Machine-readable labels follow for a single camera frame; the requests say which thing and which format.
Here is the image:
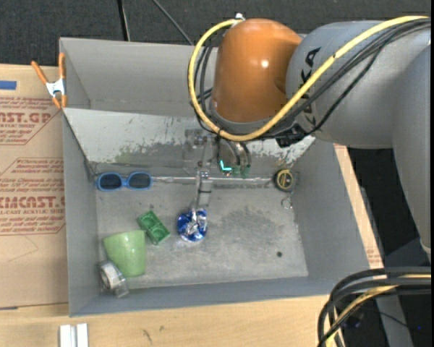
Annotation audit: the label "yellow and black tape measure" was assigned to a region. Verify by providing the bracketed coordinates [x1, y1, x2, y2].
[273, 168, 295, 192]

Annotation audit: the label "black cylinder on white bracket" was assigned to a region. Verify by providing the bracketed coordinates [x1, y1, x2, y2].
[274, 128, 306, 149]

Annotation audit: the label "grey metal bin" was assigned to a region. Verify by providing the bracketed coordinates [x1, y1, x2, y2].
[59, 37, 372, 318]

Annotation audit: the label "pale green cup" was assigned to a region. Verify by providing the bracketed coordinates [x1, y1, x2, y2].
[101, 229, 148, 278]

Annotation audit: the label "blue sunglasses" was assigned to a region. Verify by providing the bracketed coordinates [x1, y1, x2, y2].
[95, 171, 154, 192]

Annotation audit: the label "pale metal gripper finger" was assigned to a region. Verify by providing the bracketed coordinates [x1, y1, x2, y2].
[199, 171, 214, 209]
[191, 171, 202, 210]

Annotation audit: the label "blue and silver foil wrapper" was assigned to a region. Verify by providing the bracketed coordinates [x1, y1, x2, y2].
[176, 208, 208, 244]

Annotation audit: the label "brown cardboard board red print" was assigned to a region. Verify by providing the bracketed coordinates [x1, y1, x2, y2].
[0, 62, 386, 312]

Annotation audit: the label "green toy building block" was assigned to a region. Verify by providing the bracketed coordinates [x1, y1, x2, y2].
[136, 210, 171, 246]

